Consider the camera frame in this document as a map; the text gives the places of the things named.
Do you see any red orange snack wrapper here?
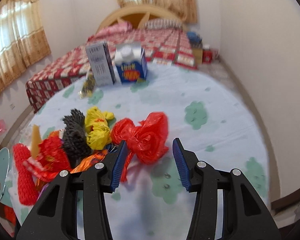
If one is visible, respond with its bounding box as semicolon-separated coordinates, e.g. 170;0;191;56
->
23;137;108;183

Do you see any black foam net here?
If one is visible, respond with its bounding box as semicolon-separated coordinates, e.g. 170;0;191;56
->
62;109;92;168

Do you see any yellow sponge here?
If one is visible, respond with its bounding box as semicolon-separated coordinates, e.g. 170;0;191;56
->
30;125;42;159

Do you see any teal trash bin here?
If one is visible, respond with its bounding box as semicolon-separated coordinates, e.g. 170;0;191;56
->
0;147;12;207

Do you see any red knitted foam net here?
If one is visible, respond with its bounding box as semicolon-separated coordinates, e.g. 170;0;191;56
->
13;143;39;206

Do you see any yellow plastic bag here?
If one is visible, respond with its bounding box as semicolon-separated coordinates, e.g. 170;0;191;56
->
84;106;115;151

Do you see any small dark snack packet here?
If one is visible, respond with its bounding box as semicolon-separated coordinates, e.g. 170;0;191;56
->
79;72;96;98

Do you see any red box by bed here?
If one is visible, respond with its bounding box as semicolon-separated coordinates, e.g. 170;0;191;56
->
202;48;219;64

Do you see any grey tall carton box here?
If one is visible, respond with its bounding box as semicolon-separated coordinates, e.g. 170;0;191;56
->
85;41;116;87

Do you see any blue milk carton white cap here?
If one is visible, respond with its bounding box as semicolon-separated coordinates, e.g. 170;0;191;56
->
114;42;147;83

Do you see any beige side window curtain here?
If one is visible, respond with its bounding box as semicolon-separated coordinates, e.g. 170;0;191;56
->
0;0;51;94

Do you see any blue folded cloth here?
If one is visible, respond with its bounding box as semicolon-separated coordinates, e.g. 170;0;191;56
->
186;31;202;46

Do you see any bed with red checkered cover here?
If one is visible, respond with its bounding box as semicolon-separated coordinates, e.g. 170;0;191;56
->
25;28;198;113

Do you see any pink pillow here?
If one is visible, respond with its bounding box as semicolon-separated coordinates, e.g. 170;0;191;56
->
95;21;133;38

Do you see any striped pillow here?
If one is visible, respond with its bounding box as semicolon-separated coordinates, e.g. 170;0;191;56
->
143;18;183;29

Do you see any cream wooden headboard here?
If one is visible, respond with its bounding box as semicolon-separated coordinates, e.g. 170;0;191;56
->
96;4;189;32

